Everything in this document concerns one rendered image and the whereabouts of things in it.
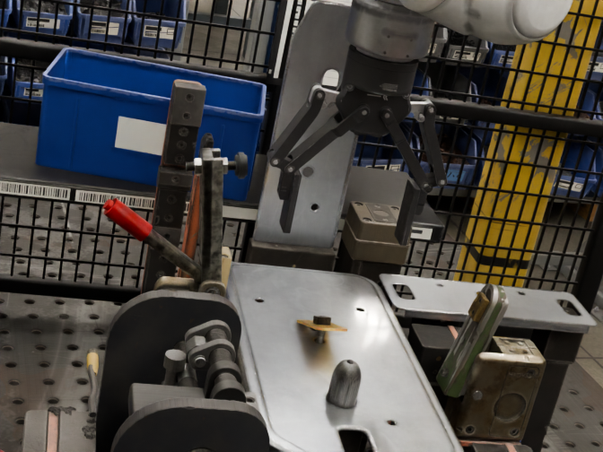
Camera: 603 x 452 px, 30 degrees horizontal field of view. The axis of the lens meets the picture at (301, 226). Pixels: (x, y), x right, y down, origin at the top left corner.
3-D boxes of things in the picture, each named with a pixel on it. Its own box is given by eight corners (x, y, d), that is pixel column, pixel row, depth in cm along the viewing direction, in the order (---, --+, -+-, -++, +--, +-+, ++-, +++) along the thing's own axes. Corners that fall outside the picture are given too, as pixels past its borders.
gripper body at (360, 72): (353, 55, 114) (335, 140, 118) (432, 66, 116) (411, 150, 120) (338, 35, 121) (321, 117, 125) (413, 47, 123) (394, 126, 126)
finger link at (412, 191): (407, 178, 127) (414, 179, 127) (393, 234, 130) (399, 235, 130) (414, 188, 124) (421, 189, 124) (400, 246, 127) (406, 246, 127)
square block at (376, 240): (361, 445, 168) (415, 227, 154) (309, 442, 166) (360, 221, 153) (349, 415, 175) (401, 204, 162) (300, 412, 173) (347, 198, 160)
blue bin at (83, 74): (248, 203, 159) (264, 116, 154) (31, 165, 156) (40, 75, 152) (251, 163, 174) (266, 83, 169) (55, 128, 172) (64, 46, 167)
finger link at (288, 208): (301, 175, 121) (295, 174, 121) (290, 234, 124) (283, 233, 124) (297, 165, 124) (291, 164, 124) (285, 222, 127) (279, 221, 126)
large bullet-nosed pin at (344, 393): (355, 421, 120) (368, 369, 118) (327, 419, 119) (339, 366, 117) (349, 404, 123) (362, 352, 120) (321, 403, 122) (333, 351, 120)
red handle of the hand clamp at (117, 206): (223, 288, 124) (113, 204, 118) (210, 301, 125) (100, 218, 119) (220, 271, 128) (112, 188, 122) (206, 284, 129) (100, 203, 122)
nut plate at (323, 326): (348, 332, 128) (349, 321, 128) (317, 330, 127) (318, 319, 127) (325, 323, 136) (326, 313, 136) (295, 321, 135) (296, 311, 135)
